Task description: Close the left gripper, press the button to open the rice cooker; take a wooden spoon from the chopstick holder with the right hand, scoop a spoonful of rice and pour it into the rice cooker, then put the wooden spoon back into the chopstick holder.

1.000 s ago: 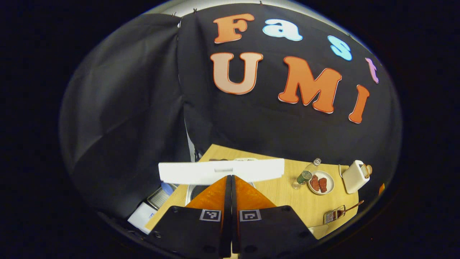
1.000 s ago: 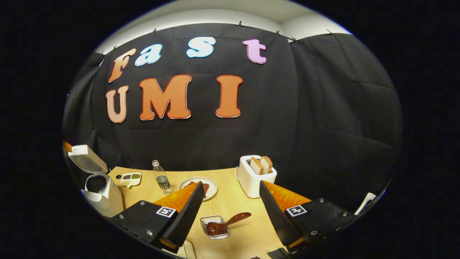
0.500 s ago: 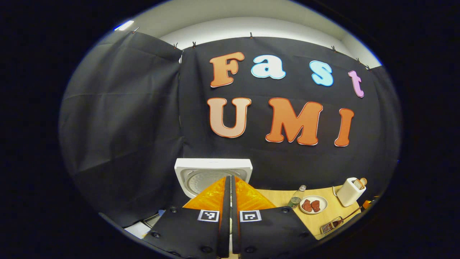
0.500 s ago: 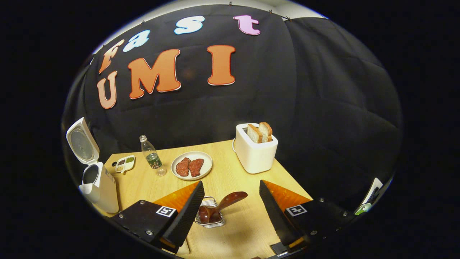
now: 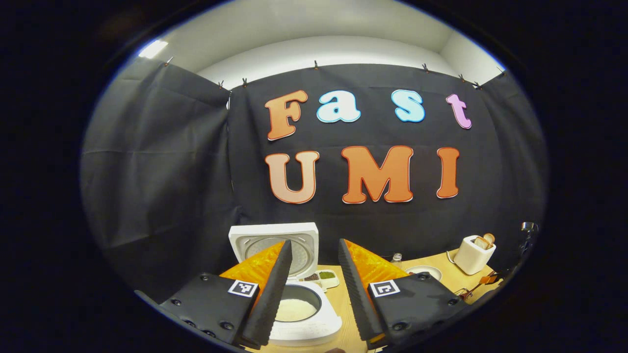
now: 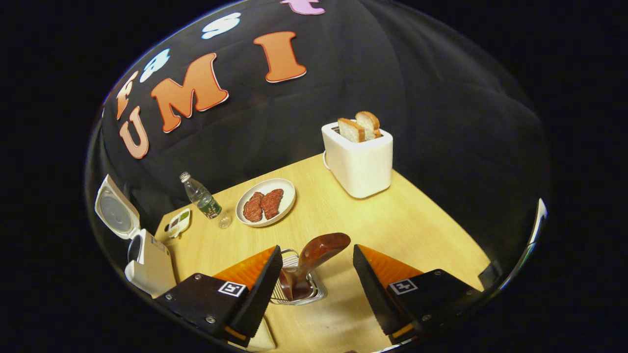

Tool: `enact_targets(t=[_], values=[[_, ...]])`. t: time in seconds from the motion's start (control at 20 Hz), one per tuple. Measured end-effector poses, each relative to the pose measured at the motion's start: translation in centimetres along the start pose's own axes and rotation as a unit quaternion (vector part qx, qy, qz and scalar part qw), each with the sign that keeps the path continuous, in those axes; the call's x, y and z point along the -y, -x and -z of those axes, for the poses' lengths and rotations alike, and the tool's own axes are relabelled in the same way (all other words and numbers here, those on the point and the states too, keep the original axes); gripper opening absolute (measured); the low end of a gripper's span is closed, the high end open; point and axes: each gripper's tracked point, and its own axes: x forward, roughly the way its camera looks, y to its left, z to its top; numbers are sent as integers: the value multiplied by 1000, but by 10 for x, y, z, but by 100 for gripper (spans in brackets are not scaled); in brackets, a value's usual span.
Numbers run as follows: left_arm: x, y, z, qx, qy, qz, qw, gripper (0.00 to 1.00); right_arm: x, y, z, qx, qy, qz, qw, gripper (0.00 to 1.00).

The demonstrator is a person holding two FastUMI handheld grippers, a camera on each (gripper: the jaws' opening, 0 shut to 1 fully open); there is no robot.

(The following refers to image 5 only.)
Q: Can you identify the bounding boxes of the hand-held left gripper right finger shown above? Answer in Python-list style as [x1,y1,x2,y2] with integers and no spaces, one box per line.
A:
[338,238,467,350]

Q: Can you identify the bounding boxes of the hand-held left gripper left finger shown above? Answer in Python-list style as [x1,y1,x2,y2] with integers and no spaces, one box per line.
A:
[158,239,294,350]

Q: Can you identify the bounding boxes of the white rice heap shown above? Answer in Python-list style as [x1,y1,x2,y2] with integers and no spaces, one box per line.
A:
[275,298,318,323]

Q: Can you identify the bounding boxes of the white rice cooker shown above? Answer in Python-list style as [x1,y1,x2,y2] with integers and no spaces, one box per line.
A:
[229,223,343,347]

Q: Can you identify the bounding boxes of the metal wire chopstick holder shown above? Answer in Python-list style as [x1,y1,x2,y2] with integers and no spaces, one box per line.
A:
[454,277,491,301]

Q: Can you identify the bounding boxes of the white divided bean dish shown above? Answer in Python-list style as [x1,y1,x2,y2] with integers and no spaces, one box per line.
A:
[299,269,340,290]

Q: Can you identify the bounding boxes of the white oval plate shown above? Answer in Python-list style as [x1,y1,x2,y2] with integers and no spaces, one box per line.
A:
[405,265,443,281]

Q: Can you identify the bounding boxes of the white toaster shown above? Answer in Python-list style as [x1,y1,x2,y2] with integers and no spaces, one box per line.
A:
[453,235,497,276]

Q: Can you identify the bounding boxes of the ceiling light panel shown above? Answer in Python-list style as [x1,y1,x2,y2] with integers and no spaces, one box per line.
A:
[139,40,169,60]

